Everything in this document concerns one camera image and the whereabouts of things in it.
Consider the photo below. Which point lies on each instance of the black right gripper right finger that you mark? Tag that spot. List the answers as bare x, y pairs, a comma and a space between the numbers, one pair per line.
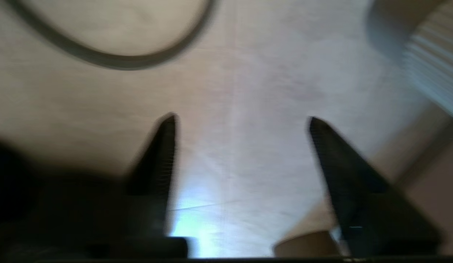
365, 204

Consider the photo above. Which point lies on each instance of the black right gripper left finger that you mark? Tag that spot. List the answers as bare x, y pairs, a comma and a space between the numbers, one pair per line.
153, 204

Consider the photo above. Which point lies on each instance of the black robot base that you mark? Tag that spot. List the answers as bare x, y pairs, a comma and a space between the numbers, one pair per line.
29, 201

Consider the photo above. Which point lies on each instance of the round striped grey stool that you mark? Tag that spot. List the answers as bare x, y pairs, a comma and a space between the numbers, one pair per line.
438, 65

